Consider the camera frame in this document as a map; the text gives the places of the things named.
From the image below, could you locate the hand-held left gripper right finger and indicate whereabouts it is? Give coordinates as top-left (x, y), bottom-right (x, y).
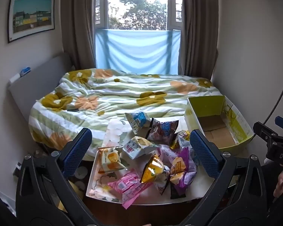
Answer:
top-left (181, 129), bottom-right (268, 226)

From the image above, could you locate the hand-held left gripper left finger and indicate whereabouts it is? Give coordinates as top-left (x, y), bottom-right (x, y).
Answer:
top-left (16, 128), bottom-right (97, 226)

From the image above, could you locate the purple snack packet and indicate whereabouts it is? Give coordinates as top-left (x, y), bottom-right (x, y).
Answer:
top-left (169, 147), bottom-right (197, 196)

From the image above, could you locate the yellow-green cardboard box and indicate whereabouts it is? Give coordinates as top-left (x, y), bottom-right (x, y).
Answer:
top-left (184, 95), bottom-right (254, 150)

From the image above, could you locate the gold-edged snack packet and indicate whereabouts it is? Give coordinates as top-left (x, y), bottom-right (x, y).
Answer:
top-left (140, 154), bottom-right (166, 184)

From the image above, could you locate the person's right hand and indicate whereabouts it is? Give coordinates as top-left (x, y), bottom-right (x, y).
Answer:
top-left (273, 171), bottom-right (283, 199)

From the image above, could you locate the black curved rod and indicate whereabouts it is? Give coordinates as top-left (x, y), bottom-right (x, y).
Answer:
top-left (263, 67), bottom-right (283, 124)

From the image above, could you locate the small gold snack packet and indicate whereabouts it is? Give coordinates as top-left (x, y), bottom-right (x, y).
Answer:
top-left (170, 130), bottom-right (191, 150)

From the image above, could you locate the orange white bread packet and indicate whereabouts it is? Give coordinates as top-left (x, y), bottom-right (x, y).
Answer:
top-left (98, 146), bottom-right (128, 175)

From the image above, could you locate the pale pink snack packet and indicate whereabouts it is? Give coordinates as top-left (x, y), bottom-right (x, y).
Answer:
top-left (157, 145), bottom-right (177, 163)

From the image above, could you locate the dark snack packet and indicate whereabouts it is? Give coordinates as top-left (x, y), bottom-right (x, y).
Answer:
top-left (170, 182), bottom-right (187, 199)

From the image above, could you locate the brown blue snack packet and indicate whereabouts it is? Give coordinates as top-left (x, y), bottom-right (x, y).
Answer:
top-left (146, 118), bottom-right (180, 145)

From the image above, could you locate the blue white snack packet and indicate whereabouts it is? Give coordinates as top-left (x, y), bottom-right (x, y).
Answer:
top-left (125, 111), bottom-right (153, 134)

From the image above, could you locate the floral green striped blanket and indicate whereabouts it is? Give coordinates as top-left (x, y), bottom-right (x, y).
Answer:
top-left (29, 68), bottom-right (224, 157)

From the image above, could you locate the grey headboard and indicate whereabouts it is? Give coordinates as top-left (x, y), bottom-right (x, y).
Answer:
top-left (7, 52), bottom-right (74, 118)

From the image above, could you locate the light blue cloth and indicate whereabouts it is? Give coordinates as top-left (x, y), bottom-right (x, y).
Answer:
top-left (94, 29), bottom-right (181, 75)

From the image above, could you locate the brown curtain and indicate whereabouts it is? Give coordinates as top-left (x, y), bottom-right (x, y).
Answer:
top-left (179, 0), bottom-right (219, 80)
top-left (60, 0), bottom-right (109, 70)

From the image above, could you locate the window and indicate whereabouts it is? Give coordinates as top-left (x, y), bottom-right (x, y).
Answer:
top-left (94, 0), bottom-right (183, 32)

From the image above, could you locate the framed wall picture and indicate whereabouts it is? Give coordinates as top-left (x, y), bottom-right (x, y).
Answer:
top-left (7, 0), bottom-right (55, 44)

